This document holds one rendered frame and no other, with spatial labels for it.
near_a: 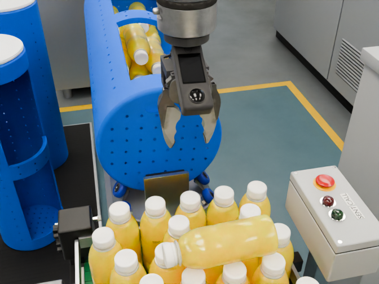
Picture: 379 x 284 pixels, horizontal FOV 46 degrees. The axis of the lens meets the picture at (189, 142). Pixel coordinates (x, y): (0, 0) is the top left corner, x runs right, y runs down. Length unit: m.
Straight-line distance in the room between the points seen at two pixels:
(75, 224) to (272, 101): 2.51
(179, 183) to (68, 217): 0.25
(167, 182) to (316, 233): 0.33
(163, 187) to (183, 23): 0.44
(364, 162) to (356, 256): 0.78
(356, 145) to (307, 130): 1.45
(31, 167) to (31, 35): 0.63
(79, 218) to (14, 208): 0.98
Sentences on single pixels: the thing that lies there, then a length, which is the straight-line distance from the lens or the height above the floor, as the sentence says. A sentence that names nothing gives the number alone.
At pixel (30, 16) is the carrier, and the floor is 0.98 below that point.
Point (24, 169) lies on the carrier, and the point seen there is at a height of 0.59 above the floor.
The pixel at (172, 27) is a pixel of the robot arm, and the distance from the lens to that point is 0.66.
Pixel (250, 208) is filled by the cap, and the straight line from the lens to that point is 0.85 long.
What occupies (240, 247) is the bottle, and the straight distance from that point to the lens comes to 0.72.
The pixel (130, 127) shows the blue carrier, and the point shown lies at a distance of 0.95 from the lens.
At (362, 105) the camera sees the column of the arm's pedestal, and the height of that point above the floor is 0.92.
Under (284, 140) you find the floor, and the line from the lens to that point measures 2.91.
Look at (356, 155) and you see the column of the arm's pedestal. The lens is 1.62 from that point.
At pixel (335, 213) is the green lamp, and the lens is 0.84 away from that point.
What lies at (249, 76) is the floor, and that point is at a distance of 3.61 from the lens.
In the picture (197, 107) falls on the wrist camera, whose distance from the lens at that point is 0.64.
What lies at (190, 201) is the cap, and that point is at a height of 1.08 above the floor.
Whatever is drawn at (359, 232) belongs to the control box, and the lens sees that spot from 0.84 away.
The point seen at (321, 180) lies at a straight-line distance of 0.90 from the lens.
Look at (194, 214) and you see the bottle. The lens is 0.87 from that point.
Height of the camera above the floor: 1.68
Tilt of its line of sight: 36 degrees down
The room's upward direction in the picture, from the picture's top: straight up
